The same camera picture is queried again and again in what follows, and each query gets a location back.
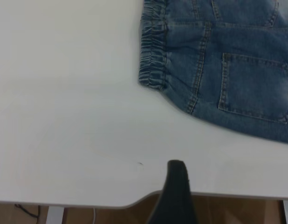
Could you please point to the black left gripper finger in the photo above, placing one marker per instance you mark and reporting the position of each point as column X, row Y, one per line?
column 175, row 198

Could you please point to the blue denim shorts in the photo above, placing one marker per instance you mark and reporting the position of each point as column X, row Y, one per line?
column 228, row 81

